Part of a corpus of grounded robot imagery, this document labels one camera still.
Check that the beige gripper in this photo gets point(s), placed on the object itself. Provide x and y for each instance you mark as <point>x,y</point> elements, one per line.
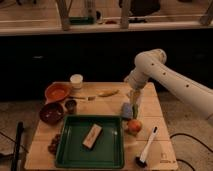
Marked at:
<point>135,96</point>

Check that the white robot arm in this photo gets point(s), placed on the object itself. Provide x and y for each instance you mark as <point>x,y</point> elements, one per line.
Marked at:
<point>151,64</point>

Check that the wooden block in tray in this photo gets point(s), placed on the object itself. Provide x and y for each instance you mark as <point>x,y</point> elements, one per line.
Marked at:
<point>92,136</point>

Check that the green plastic tray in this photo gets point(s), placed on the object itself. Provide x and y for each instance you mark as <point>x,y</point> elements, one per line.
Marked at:
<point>106,153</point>

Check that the blue green sponge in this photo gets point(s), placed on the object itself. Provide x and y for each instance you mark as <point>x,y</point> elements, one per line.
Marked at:
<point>129,111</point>

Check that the red apple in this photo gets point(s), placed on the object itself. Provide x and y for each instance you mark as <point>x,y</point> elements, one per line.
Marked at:
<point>134,126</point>

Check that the white cup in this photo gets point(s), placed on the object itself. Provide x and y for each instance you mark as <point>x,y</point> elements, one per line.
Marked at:
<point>76,81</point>

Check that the small dark cup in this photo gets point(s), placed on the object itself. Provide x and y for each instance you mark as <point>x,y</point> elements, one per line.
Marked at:
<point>71,106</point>

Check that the white dish brush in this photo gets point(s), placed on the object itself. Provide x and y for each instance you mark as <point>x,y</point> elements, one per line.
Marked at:
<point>141,159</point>

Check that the orange bowl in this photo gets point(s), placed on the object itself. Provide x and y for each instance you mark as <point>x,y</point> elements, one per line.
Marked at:
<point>56,92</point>

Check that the dark red bowl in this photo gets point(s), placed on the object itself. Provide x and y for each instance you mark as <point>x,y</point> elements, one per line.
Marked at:
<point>51,113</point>

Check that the bunch of grapes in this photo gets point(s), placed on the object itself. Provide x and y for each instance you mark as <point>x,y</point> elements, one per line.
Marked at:
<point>52,148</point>

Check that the black pole left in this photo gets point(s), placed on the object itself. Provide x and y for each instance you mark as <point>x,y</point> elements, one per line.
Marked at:
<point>15,158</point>

